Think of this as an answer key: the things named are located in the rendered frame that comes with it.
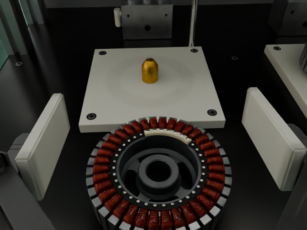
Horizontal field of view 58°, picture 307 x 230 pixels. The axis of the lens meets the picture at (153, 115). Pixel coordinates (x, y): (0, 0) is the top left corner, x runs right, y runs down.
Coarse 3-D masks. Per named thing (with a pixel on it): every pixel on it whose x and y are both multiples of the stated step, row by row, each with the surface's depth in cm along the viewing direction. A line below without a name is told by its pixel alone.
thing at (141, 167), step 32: (128, 128) 24; (160, 128) 24; (192, 128) 24; (96, 160) 22; (128, 160) 24; (160, 160) 23; (192, 160) 23; (224, 160) 22; (96, 192) 20; (128, 192) 20; (160, 192) 21; (192, 192) 20; (224, 192) 20; (128, 224) 18; (160, 224) 18; (192, 224) 18
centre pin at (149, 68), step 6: (150, 60) 32; (144, 66) 32; (150, 66) 31; (156, 66) 32; (144, 72) 32; (150, 72) 32; (156, 72) 32; (144, 78) 33; (150, 78) 32; (156, 78) 33
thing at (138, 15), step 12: (132, 0) 40; (144, 0) 40; (156, 0) 40; (168, 0) 40; (132, 12) 40; (144, 12) 40; (156, 12) 40; (168, 12) 40; (132, 24) 41; (144, 24) 41; (156, 24) 41; (168, 24) 41; (132, 36) 43; (144, 36) 43; (156, 36) 43; (168, 36) 43
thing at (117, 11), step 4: (116, 8) 41; (120, 8) 41; (116, 12) 41; (120, 12) 41; (116, 16) 41; (120, 16) 41; (116, 20) 42; (120, 20) 42; (116, 24) 42; (120, 24) 42; (120, 28) 43
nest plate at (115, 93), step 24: (120, 48) 39; (144, 48) 39; (168, 48) 39; (192, 48) 39; (96, 72) 35; (120, 72) 35; (168, 72) 34; (192, 72) 34; (96, 96) 31; (120, 96) 31; (144, 96) 31; (168, 96) 31; (192, 96) 31; (216, 96) 31; (96, 120) 28; (120, 120) 28; (192, 120) 28; (216, 120) 28
